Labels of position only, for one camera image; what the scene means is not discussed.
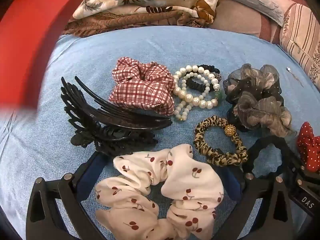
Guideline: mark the red tray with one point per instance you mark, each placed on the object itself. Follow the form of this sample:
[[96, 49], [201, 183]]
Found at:
[[30, 30]]

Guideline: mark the silver hair pin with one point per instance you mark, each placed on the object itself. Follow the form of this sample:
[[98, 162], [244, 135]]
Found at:
[[288, 68]]

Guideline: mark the black scrunchie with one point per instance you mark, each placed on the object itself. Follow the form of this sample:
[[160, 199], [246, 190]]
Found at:
[[265, 142]]

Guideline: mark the striped pillow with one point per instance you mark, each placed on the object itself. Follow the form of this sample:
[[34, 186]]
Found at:
[[302, 35]]

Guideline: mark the grey organza scrunchie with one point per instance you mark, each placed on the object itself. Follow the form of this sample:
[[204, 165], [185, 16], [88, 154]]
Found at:
[[262, 112]]

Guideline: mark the dark dotted organza scrunchie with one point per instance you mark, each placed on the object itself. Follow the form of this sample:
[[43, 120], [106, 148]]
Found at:
[[250, 80]]

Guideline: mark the red plaid scrunchie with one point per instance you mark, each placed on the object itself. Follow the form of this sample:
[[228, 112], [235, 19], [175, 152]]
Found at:
[[135, 85]]

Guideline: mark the black hair claw clip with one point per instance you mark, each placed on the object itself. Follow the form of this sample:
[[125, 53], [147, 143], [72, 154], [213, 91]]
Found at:
[[100, 130]]

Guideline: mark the brown quilted blanket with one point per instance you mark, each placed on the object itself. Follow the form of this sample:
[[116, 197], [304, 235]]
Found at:
[[130, 20]]

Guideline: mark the cherry print white scrunchie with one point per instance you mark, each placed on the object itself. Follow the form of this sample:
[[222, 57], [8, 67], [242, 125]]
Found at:
[[190, 180]]

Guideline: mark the red polka dot scrunchie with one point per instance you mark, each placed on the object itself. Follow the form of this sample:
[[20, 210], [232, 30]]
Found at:
[[308, 145]]

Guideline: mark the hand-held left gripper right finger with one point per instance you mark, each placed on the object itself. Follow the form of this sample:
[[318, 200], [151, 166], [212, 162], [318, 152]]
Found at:
[[232, 182]]

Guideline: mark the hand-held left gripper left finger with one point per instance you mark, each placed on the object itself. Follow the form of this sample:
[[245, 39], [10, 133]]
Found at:
[[96, 166]]

